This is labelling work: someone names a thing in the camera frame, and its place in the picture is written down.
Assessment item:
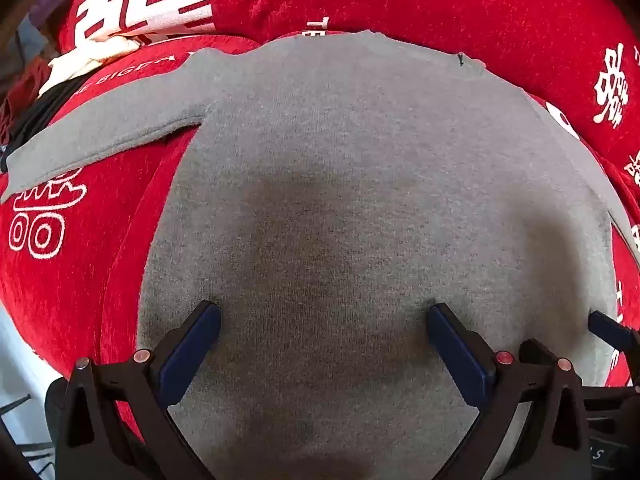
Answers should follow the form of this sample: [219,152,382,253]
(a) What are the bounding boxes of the grey knit sweater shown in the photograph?
[0,29,640,480]

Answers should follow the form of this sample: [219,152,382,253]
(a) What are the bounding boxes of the red quilt with white print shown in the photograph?
[0,34,640,441]

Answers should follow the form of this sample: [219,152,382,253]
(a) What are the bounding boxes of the red pillow with white characters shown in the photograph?
[54,0,639,166]

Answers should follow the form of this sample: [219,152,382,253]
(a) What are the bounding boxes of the black cloth item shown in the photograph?
[1,73,91,174]

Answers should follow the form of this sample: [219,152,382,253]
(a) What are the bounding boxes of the white cloth item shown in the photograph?
[38,36,142,96]

